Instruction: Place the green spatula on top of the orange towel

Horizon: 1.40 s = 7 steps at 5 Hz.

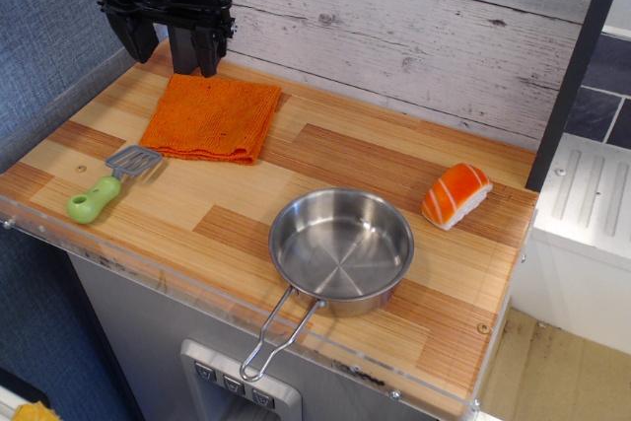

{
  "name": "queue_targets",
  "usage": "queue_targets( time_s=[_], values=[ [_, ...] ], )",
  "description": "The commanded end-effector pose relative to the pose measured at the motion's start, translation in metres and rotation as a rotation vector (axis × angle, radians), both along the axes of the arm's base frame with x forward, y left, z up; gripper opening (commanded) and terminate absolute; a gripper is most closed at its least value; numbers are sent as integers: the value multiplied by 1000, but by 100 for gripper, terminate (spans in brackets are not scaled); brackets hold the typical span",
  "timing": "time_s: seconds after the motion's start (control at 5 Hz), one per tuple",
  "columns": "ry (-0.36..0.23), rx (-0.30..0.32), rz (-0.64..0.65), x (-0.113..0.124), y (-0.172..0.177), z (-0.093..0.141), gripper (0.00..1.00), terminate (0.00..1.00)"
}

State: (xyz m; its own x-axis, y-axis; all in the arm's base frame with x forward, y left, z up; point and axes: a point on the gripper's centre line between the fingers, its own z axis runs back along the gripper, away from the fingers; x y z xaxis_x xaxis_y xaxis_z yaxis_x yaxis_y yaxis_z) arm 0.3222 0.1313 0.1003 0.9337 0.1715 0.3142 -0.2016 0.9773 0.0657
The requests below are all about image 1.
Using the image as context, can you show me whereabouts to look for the orange folded towel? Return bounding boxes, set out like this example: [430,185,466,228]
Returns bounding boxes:
[139,74,282,165]

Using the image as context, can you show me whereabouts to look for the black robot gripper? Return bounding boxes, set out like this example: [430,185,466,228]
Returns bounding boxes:
[98,0,236,78]

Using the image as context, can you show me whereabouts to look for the toy salmon sushi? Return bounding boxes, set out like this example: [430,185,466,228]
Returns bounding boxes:
[420,163,493,231]

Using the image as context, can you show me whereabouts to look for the stainless steel pan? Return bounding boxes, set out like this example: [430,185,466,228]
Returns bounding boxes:
[240,187,415,383]

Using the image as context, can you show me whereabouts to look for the grey dispenser control panel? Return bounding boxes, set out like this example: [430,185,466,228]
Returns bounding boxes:
[180,338,303,420]

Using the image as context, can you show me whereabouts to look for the white ribbed appliance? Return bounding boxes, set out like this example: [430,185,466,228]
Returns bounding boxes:
[511,134,630,352]

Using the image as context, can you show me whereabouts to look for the yellow object at corner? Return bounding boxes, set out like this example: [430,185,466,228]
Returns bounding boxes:
[11,402,61,421]

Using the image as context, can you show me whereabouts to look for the black vertical frame post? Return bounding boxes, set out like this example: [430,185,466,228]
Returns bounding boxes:
[525,0,613,192]

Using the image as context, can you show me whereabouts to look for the green spatula with grey blade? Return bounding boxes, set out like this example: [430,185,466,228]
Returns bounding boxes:
[66,145,162,224]

